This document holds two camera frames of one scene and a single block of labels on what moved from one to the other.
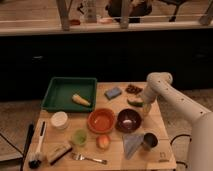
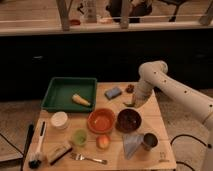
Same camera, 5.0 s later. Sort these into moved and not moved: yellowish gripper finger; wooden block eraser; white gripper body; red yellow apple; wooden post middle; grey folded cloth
Moved: white gripper body; yellowish gripper finger
Not moved: grey folded cloth; red yellow apple; wooden post middle; wooden block eraser
